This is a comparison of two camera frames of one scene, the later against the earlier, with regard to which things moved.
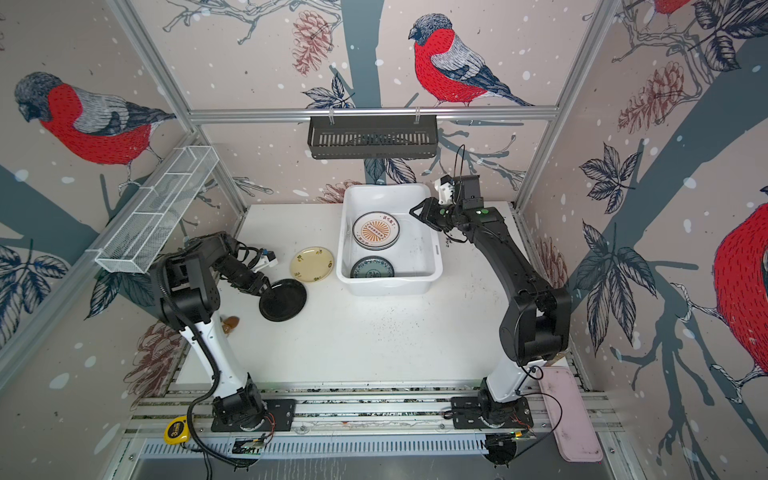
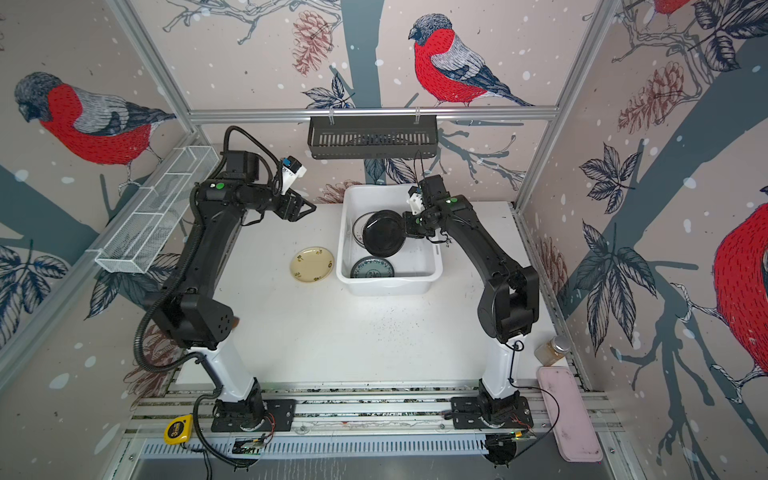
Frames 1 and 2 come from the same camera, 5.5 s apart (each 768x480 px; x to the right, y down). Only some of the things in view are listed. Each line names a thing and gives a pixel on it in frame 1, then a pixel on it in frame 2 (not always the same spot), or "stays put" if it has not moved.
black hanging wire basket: [373, 137] stays put
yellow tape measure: [177, 431] stays put
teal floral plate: [373, 267] stays put
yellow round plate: [311, 264] stays put
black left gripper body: [242, 277] to [275, 202]
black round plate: [284, 301] to [384, 233]
